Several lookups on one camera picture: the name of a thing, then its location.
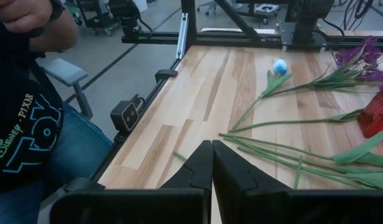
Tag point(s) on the silver bracket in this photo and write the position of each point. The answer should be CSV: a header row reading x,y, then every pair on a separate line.
x,y
182,34

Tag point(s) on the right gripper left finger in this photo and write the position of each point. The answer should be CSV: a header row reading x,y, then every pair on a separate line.
x,y
194,180

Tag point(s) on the grey office chair armrest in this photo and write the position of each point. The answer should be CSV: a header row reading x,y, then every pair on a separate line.
x,y
65,73

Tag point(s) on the black table clamp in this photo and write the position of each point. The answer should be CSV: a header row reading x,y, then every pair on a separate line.
x,y
166,74

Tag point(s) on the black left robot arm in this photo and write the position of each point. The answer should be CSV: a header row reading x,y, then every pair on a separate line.
x,y
306,21

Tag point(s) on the black equipment cart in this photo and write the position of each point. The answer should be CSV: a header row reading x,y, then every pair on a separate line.
x,y
126,15

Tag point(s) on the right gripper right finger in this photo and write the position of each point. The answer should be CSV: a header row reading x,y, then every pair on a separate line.
x,y
238,186

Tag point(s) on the black table camera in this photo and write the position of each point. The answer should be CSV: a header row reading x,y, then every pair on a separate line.
x,y
126,115

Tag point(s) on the red tulip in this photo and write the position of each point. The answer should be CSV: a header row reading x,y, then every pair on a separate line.
x,y
359,149

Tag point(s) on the person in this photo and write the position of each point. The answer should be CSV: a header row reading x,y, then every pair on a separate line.
x,y
23,124

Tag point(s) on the yellow tulip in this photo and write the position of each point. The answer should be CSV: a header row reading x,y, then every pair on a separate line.
x,y
375,180

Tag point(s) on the purple flower bunch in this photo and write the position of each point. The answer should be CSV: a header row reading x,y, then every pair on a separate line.
x,y
370,53

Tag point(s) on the white and blue tulip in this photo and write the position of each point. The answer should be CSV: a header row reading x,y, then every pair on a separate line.
x,y
280,67

